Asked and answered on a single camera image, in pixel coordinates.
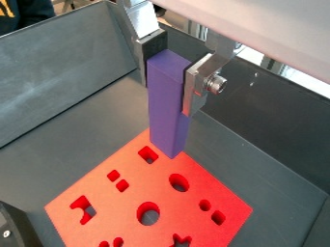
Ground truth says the red shape sorter board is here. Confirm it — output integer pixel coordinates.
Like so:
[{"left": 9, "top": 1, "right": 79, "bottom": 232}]
[{"left": 46, "top": 131, "right": 253, "bottom": 247}]

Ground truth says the purple rectangular block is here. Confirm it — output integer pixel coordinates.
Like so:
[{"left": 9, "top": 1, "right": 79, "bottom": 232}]
[{"left": 148, "top": 49, "right": 190, "bottom": 158}]

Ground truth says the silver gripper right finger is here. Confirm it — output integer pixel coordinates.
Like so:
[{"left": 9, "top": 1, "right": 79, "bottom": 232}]
[{"left": 182, "top": 31, "right": 240, "bottom": 117}]

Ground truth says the person in dark shirt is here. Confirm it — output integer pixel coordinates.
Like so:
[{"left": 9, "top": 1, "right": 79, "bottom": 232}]
[{"left": 0, "top": 0, "right": 55, "bottom": 36}]

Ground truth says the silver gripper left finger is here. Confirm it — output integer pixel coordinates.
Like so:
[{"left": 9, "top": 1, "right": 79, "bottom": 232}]
[{"left": 118, "top": 0, "right": 168, "bottom": 86}]

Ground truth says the black device corner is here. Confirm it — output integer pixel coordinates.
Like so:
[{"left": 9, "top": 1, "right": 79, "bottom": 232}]
[{"left": 0, "top": 201, "right": 45, "bottom": 247}]

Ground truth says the grey bin tray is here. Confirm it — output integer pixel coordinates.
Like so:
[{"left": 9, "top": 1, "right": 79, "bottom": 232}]
[{"left": 0, "top": 1, "right": 330, "bottom": 247}]

